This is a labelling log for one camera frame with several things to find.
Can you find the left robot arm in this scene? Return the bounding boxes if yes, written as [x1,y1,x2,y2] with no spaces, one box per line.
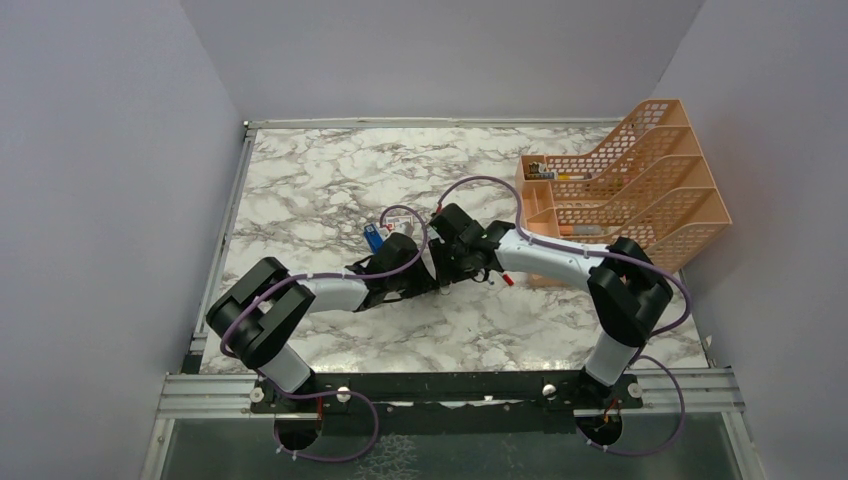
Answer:
[205,233,439,411]

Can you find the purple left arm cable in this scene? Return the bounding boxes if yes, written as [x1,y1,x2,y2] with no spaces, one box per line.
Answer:
[219,205,431,463]

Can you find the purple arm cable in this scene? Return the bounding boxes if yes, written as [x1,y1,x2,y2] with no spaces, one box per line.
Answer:
[219,205,431,463]
[433,176,694,458]

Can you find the red white staple box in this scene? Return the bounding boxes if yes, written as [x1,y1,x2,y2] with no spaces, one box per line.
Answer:
[383,215,417,235]

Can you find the peach plastic file organizer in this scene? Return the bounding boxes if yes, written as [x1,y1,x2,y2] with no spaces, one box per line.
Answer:
[515,99,732,273]

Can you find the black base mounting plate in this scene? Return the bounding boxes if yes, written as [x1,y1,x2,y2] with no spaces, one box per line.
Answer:
[249,370,643,436]

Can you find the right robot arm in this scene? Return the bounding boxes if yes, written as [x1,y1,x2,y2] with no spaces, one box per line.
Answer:
[429,204,672,407]

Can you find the grey eraser in organizer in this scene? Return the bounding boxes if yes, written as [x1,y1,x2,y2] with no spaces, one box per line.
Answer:
[559,225,605,236]

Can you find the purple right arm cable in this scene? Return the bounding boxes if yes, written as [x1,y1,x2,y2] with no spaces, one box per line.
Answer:
[433,176,694,458]

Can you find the black binder clips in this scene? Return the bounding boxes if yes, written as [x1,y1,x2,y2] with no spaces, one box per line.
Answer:
[525,162,558,180]

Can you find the blue stapler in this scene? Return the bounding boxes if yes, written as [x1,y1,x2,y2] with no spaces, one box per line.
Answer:
[363,223,391,254]

